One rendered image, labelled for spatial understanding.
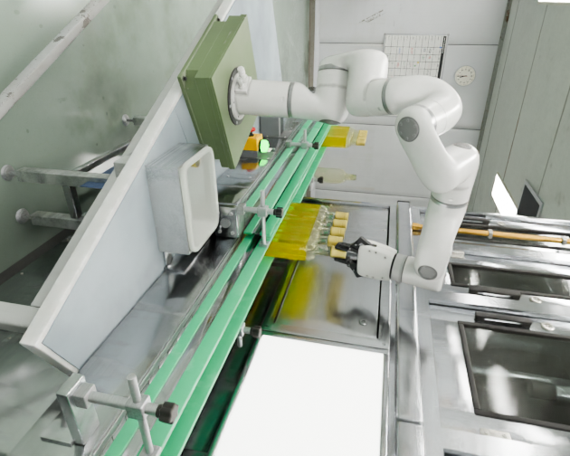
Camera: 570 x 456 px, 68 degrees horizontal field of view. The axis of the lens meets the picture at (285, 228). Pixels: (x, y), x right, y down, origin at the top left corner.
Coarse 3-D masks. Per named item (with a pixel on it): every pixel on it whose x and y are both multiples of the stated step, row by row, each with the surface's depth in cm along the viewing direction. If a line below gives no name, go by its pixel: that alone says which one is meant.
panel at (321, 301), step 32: (320, 256) 146; (352, 256) 146; (288, 288) 132; (320, 288) 130; (352, 288) 130; (384, 288) 129; (288, 320) 117; (320, 320) 117; (352, 320) 117; (384, 320) 116; (384, 352) 105; (384, 384) 97; (224, 416) 89; (384, 416) 89; (384, 448) 83
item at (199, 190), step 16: (192, 160) 95; (208, 160) 107; (192, 176) 109; (208, 176) 109; (192, 192) 112; (208, 192) 111; (192, 208) 114; (208, 208) 113; (192, 224) 112; (208, 224) 113; (192, 240) 99
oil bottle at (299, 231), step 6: (282, 228) 132; (288, 228) 131; (294, 228) 131; (300, 228) 131; (306, 228) 131; (312, 228) 131; (294, 234) 129; (300, 234) 128; (306, 234) 128; (312, 234) 128; (318, 234) 129; (318, 240) 129
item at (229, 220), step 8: (224, 208) 116; (232, 208) 115; (224, 216) 117; (232, 216) 116; (240, 216) 118; (224, 224) 118; (232, 224) 118; (240, 224) 119; (216, 232) 120; (224, 232) 119; (232, 232) 118; (240, 232) 120
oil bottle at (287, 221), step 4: (284, 216) 139; (284, 220) 136; (288, 220) 136; (292, 220) 136; (296, 220) 136; (300, 220) 136; (304, 220) 136; (308, 220) 136; (312, 220) 136; (316, 220) 136; (288, 224) 134; (292, 224) 134; (296, 224) 134; (300, 224) 134; (304, 224) 134; (308, 224) 134; (312, 224) 134; (316, 224) 134; (320, 224) 134; (316, 228) 133; (320, 228) 133; (320, 232) 134
